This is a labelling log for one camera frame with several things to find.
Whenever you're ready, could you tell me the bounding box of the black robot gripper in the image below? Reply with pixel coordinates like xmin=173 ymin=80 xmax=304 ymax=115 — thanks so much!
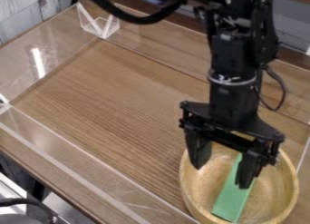
xmin=180 ymin=82 xmax=285 ymax=190

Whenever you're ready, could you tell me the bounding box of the green rectangular block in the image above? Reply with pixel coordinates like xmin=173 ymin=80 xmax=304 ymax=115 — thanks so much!
xmin=212 ymin=155 xmax=253 ymax=223

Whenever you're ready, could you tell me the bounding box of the brown wooden bowl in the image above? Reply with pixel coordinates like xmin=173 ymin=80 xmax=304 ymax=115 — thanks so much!
xmin=180 ymin=144 xmax=300 ymax=224

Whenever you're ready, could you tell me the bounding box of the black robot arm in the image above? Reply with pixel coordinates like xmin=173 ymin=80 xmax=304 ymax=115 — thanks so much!
xmin=93 ymin=0 xmax=285 ymax=189

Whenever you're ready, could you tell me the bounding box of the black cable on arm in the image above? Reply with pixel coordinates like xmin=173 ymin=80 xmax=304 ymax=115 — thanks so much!
xmin=253 ymin=64 xmax=289 ymax=112

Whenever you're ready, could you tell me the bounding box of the black metal table frame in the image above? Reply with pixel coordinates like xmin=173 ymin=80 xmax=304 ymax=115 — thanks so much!
xmin=0 ymin=154 xmax=86 ymax=224

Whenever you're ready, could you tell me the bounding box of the clear acrylic corner bracket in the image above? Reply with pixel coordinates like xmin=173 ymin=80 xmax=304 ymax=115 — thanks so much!
xmin=77 ymin=4 xmax=121 ymax=39

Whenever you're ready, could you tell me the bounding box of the black cable bottom left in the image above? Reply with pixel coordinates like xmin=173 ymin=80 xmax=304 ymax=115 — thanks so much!
xmin=0 ymin=198 xmax=61 ymax=224

